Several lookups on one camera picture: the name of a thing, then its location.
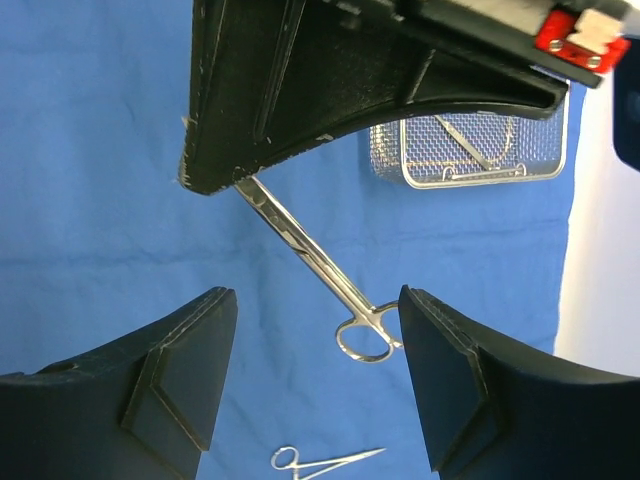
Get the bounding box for steel needle holder forceps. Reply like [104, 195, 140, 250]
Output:
[235, 176, 404, 363]

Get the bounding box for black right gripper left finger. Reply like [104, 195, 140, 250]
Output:
[1, 287, 237, 479]

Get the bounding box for steel hemostat clamp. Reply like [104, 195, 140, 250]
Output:
[270, 445, 386, 480]

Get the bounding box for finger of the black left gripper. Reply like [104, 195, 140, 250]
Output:
[178, 1, 568, 195]

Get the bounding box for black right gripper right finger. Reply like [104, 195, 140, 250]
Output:
[399, 286, 639, 479]

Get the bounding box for blue surgical drape cloth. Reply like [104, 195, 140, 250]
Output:
[1, 1, 574, 479]

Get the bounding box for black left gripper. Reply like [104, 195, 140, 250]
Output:
[329, 1, 639, 88]

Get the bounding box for steel mesh instrument tray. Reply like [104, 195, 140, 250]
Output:
[369, 99, 569, 190]

